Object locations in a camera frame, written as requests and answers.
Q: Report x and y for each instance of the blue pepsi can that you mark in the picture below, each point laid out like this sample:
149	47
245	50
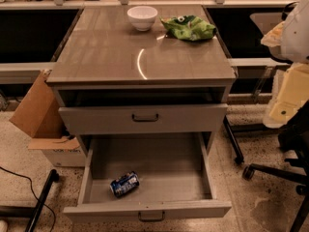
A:
124	184

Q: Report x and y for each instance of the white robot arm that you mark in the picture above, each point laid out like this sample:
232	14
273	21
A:
291	37

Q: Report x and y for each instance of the grey drawer cabinet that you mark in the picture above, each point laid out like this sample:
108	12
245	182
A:
107	62

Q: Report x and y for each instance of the open middle drawer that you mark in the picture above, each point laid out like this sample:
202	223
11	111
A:
173	171

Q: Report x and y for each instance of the upper grey drawer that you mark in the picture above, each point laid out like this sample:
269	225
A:
143	119

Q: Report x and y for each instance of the green chip bag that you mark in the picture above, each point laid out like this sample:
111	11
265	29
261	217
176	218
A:
189	28

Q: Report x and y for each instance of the white ceramic bowl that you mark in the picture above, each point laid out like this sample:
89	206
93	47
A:
142	18

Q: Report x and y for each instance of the black table leg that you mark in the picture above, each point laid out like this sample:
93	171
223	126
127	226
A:
239	156

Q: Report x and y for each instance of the white cardboard box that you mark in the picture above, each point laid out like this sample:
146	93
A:
62	152

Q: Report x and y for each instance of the brown cardboard sheet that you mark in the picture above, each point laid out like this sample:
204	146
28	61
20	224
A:
37	115

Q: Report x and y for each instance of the dark side table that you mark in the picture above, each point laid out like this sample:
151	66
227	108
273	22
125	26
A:
266	21

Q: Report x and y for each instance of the black stand leg left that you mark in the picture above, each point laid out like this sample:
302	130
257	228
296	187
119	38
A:
32	213

